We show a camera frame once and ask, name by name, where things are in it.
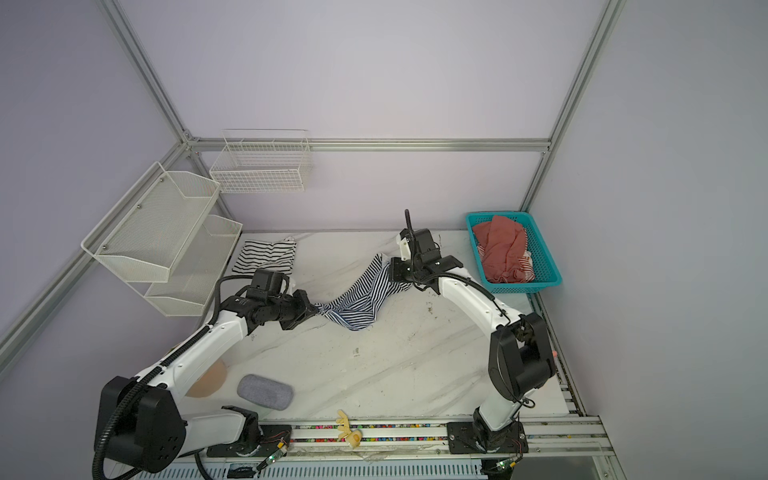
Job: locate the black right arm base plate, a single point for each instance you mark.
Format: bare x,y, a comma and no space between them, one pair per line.
475,437

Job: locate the teal plastic basket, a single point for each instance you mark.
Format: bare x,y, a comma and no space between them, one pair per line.
546,271

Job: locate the white wire wall basket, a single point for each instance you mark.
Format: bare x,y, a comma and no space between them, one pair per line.
263,161

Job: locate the potted green plant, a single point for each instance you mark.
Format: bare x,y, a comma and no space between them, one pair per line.
210,382

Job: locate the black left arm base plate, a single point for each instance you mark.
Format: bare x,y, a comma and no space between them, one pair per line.
271,436

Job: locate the grey felt pouch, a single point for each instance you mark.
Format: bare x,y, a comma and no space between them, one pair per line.
265,392

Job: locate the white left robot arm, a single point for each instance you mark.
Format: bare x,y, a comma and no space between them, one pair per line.
140,423

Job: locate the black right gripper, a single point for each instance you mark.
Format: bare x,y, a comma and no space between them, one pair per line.
394,272

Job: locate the aluminium frame rail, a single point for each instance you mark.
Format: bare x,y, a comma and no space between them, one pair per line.
385,144

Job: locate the black white striped tank top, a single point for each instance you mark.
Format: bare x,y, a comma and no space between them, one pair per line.
256,255

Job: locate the white mesh two-tier shelf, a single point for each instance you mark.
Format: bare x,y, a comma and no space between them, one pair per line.
164,240

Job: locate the yellow banana toy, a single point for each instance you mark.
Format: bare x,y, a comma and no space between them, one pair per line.
353,437

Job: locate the red tank top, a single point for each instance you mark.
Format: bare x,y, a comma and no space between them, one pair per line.
501,243

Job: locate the red white striped garment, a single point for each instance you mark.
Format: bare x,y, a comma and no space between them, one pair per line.
526,263

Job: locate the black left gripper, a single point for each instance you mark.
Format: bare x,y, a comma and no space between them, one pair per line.
305,309

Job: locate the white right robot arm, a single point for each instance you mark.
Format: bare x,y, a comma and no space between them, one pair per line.
520,356

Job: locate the navy striped tank top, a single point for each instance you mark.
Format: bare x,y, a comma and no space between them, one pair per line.
357,308

